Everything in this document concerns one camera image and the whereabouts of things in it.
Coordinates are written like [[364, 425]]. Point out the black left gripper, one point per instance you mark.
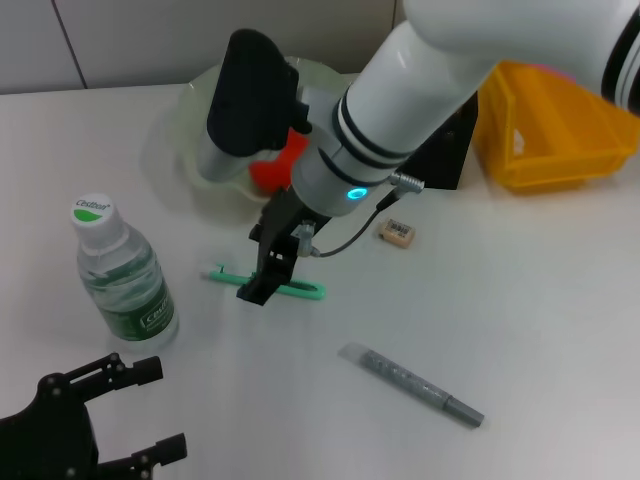
[[45, 440]]

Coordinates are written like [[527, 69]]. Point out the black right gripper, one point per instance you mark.
[[280, 230]]

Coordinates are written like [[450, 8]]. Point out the green utility knife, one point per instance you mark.
[[305, 291]]

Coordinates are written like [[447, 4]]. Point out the red-orange toy orange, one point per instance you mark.
[[275, 170]]

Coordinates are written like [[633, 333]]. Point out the clear green-label water bottle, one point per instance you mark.
[[125, 290]]

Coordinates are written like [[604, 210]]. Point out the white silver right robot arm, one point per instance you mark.
[[415, 95]]

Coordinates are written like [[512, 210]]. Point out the beige eraser with barcode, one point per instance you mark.
[[394, 232]]

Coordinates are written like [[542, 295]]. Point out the pale green glass fruit plate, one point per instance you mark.
[[192, 130]]

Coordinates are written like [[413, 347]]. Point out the grey marker pen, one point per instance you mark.
[[410, 384]]

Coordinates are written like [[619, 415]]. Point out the black mesh pen holder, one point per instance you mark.
[[445, 155]]

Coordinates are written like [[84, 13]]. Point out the yellow plastic bin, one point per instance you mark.
[[560, 130]]

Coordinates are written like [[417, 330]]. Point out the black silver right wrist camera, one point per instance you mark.
[[250, 95]]

